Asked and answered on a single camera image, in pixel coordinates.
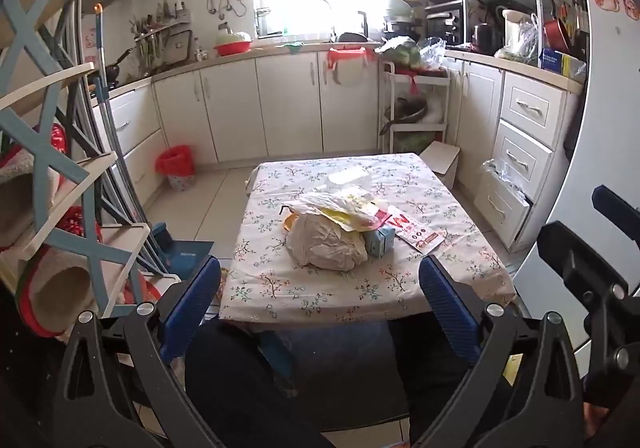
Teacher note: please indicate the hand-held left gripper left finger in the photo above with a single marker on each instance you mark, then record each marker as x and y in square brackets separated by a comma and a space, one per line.
[192, 298]

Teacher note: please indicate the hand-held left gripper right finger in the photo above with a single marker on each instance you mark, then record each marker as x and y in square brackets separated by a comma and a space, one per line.
[450, 313]

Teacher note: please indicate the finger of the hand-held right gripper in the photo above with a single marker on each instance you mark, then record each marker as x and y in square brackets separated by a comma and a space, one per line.
[612, 208]
[575, 263]

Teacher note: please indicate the red white packet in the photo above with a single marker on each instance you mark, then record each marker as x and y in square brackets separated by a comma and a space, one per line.
[415, 233]

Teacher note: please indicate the blue drink carton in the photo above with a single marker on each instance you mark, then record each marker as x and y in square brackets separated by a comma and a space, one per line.
[380, 243]

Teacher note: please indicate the orange peel with stem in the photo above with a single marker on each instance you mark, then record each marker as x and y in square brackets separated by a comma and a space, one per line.
[289, 224]

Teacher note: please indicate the yellow white plastic bag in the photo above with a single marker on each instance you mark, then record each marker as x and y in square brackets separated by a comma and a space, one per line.
[340, 208]

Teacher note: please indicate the clear plastic bottle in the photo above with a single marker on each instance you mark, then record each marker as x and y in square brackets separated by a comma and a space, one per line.
[347, 177]

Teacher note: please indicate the person's right leg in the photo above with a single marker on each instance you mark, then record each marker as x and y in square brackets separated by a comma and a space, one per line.
[430, 393]

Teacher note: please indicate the person's leg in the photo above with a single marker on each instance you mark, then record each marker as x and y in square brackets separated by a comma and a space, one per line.
[225, 388]
[430, 393]

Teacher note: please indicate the grey refrigerator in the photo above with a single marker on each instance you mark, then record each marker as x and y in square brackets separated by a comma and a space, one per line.
[590, 128]

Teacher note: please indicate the black hanging cloth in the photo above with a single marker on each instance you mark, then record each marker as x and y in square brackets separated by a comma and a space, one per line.
[575, 128]

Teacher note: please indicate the person's left leg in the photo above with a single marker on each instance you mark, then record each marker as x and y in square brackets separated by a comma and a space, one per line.
[225, 388]

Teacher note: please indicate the clear crumpled plastic bag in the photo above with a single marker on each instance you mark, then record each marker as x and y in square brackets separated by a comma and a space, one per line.
[500, 173]

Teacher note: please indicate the floral tablecloth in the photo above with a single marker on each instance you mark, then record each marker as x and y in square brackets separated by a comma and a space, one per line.
[310, 293]

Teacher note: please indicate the rolled beige mat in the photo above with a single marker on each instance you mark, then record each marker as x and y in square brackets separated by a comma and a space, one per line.
[60, 293]

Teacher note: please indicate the floral bin with red bag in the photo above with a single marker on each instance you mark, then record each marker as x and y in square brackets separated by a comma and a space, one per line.
[175, 163]

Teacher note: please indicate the blue box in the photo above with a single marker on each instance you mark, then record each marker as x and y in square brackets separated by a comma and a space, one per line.
[552, 61]

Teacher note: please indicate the white wooden stool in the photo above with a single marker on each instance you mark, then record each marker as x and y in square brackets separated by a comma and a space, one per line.
[440, 153]

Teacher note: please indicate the white plastic sack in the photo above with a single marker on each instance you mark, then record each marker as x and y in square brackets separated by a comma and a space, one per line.
[436, 111]

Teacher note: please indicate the white kettle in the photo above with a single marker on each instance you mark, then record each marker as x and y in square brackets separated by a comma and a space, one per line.
[515, 28]

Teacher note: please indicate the black frying pan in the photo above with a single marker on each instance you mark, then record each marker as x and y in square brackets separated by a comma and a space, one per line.
[407, 111]

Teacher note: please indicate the white base cabinets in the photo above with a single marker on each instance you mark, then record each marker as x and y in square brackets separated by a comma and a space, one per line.
[285, 103]

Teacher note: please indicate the white trolley rack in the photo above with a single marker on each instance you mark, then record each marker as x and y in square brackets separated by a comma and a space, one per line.
[389, 98]

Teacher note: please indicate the black toaster oven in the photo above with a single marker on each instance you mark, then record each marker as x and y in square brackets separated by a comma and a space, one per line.
[442, 23]

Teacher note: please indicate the red basin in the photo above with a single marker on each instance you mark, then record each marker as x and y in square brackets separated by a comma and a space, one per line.
[232, 48]

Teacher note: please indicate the bagged green vegetables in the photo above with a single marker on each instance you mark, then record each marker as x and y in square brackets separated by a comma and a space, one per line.
[400, 51]

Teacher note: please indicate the beige countertop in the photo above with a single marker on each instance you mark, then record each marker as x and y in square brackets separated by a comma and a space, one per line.
[280, 48]

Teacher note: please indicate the hanging kitchen utensils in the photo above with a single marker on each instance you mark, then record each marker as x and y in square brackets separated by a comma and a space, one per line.
[150, 28]

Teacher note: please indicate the red door hanging rack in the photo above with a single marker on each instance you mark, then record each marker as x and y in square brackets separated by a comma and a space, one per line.
[345, 56]

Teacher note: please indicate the green pot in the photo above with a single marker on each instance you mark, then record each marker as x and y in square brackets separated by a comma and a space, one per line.
[397, 8]

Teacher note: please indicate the black faucet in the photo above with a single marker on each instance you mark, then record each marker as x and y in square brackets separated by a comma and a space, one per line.
[363, 23]

